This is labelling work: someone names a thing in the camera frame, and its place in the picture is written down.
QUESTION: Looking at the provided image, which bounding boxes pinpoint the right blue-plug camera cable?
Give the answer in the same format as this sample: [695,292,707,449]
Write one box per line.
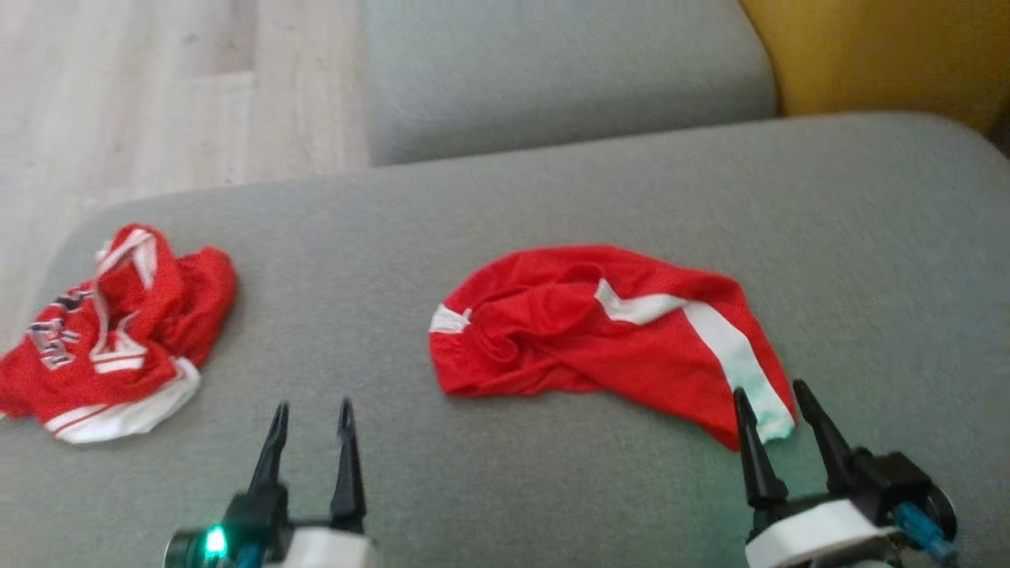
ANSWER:
[896,503,960,566]

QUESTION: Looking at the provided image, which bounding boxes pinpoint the red shorts with white stripe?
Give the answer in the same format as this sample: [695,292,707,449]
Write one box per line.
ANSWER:
[428,245,798,452]

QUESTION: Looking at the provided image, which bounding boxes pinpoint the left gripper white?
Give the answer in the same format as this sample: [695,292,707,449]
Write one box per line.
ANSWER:
[249,398,380,568]

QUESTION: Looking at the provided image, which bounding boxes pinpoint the red jersey with white trim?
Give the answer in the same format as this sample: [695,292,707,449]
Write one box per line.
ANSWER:
[0,223,238,445]

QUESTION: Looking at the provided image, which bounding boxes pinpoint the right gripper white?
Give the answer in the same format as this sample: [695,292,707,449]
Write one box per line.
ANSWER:
[732,379,900,568]

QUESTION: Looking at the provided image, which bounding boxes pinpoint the grey sofa seat cushion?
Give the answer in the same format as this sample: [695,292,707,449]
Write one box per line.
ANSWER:
[0,112,1010,568]

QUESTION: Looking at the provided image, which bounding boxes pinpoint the mustard yellow cushion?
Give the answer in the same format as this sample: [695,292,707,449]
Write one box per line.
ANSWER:
[738,0,1010,139]

